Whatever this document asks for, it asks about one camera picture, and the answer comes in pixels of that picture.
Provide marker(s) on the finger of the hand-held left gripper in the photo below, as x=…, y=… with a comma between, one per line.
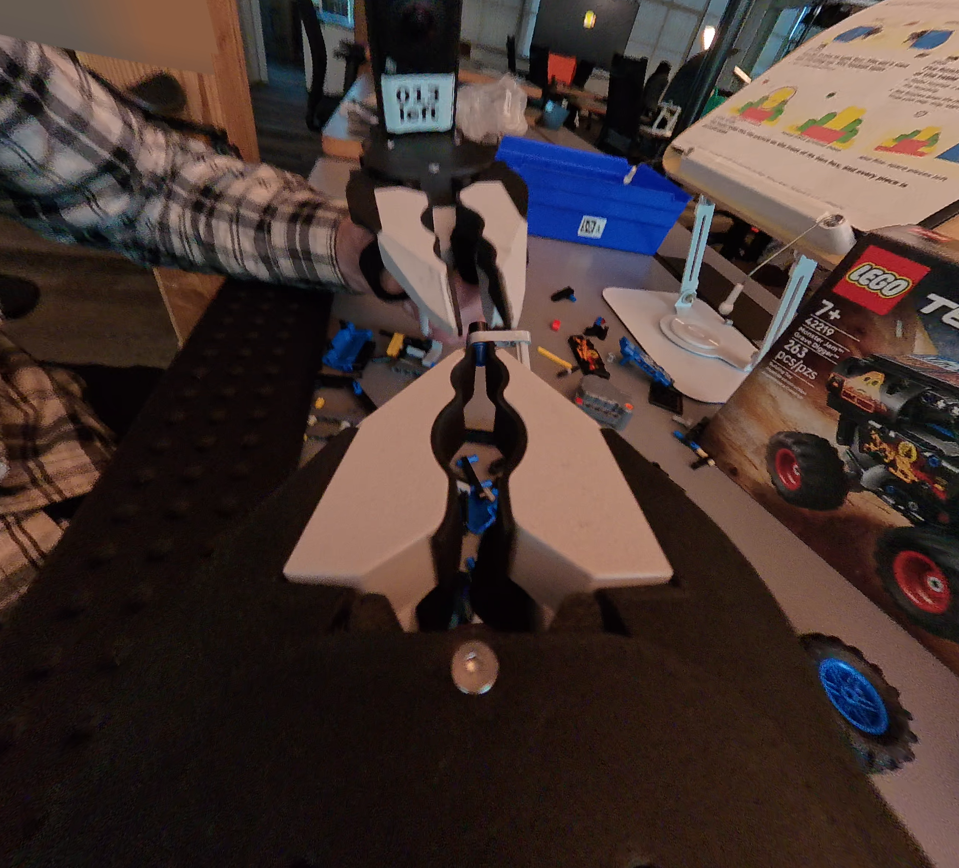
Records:
x=412, y=261
x=507, y=254

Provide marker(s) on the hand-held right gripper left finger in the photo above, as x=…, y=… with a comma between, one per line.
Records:
x=375, y=509

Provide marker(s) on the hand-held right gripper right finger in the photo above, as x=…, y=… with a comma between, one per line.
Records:
x=592, y=509

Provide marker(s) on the small blue toy connector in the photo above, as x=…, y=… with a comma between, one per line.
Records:
x=477, y=501

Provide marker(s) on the grey toy pull-back motor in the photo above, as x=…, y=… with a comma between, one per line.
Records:
x=603, y=407

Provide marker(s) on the background wooden desk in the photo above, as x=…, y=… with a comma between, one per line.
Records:
x=337, y=119

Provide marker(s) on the grey desk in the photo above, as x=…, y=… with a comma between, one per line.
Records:
x=779, y=584

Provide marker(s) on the person's left hand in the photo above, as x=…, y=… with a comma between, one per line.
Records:
x=354, y=257

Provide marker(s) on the small black toy connector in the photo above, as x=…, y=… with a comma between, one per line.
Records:
x=562, y=294

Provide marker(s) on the yellow black toy assembly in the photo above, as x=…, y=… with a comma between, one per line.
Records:
x=405, y=348

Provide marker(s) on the grey axle tan connectors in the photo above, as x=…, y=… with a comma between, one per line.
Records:
x=330, y=426

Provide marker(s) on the blue toy scoop piece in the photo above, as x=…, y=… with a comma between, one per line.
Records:
x=348, y=347

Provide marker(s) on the black background chair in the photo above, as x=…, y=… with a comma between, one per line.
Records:
x=627, y=97
x=307, y=29

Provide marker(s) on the black beam blue pins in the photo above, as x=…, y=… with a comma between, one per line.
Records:
x=360, y=396

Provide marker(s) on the yellow toy axle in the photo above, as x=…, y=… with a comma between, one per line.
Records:
x=555, y=357

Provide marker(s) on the blue plastic bin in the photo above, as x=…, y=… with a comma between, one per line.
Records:
x=600, y=187

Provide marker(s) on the black toy piece red pin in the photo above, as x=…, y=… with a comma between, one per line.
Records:
x=597, y=327

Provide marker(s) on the black blue toy pin piece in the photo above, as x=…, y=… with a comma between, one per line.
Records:
x=693, y=438

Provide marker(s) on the black panel flame sticker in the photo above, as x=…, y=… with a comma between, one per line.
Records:
x=588, y=354

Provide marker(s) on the black grille toy panel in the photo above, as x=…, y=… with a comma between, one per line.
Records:
x=664, y=399

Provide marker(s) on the clear plastic bag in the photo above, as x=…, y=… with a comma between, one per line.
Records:
x=495, y=104

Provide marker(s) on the small blue toy assembly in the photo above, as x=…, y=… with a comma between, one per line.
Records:
x=645, y=359

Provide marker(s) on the black computer monitor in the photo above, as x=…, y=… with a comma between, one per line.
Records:
x=585, y=22

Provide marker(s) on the wooden column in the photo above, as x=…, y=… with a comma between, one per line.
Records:
x=225, y=29

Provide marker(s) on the black perforated board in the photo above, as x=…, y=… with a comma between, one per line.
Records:
x=165, y=479

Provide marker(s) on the monster truck toy set box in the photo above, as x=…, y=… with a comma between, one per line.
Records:
x=854, y=419

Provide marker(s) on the black wheel blue rim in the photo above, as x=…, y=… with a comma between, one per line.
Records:
x=857, y=696

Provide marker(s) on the person's plaid clothed body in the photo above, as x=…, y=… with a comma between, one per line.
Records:
x=38, y=479

